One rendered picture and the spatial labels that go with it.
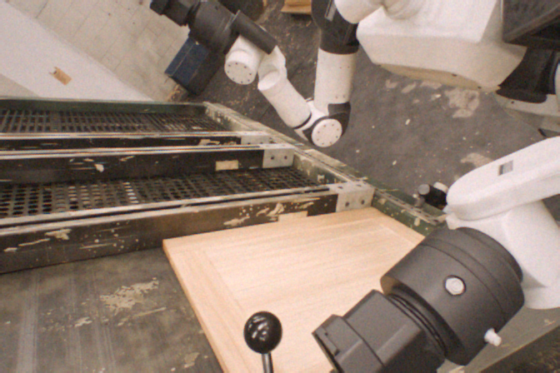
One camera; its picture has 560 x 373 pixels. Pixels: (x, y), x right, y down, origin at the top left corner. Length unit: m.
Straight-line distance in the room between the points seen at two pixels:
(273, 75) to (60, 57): 3.67
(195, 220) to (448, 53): 0.54
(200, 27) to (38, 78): 3.73
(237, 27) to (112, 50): 5.09
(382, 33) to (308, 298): 0.46
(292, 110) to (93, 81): 3.70
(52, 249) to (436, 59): 0.70
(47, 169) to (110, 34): 4.78
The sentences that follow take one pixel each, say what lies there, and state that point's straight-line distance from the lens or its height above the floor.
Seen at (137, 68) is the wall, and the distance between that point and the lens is 5.89.
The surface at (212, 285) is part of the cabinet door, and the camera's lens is 0.63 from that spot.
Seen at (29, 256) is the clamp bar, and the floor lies 1.54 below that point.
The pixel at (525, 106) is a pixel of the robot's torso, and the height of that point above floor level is 0.84.
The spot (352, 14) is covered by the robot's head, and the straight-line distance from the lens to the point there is 0.62.
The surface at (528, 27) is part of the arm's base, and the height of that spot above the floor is 1.33.
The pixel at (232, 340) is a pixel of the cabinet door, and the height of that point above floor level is 1.34.
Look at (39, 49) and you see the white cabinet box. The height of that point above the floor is 1.62.
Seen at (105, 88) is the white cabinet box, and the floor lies 0.98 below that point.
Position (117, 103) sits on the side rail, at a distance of 2.07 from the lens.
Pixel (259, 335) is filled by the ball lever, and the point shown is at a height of 1.44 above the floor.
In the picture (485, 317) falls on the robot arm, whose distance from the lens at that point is 0.32.
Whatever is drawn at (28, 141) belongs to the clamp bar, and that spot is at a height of 1.57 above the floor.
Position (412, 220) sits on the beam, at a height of 0.90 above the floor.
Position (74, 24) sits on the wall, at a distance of 5.78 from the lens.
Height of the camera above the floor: 1.70
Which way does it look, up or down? 38 degrees down
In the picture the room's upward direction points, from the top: 54 degrees counter-clockwise
